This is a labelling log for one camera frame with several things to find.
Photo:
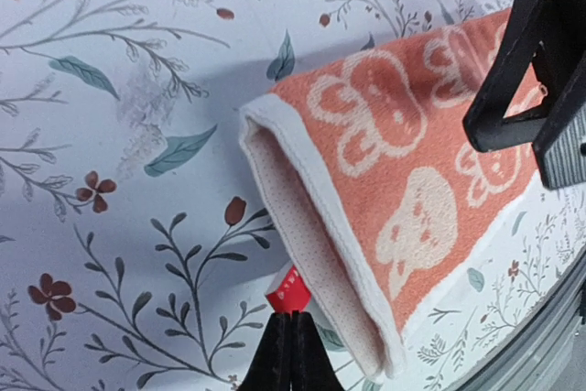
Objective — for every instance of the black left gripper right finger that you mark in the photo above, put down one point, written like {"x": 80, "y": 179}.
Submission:
{"x": 311, "y": 366}

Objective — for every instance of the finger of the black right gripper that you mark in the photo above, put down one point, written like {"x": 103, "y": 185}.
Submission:
{"x": 485, "y": 124}
{"x": 560, "y": 144}

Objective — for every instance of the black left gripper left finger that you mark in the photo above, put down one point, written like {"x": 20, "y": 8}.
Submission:
{"x": 270, "y": 367}

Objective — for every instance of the orange rabbit print towel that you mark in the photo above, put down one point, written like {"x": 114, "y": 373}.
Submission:
{"x": 373, "y": 186}

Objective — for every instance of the aluminium front rail frame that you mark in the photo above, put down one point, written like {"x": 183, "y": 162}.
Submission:
{"x": 534, "y": 357}

